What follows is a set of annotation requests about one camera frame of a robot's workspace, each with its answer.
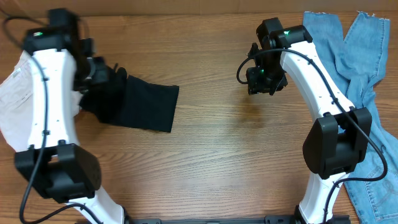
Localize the black t-shirt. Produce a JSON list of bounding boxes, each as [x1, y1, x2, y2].
[[80, 67, 179, 133]]

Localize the light blue denim jeans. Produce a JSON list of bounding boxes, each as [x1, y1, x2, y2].
[[303, 11, 397, 223]]

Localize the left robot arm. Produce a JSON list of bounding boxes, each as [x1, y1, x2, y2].
[[14, 27, 130, 223]]

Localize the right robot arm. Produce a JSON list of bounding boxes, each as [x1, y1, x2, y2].
[[244, 17, 372, 223]]

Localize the folded beige trousers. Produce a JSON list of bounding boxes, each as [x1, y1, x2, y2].
[[0, 51, 83, 153]]

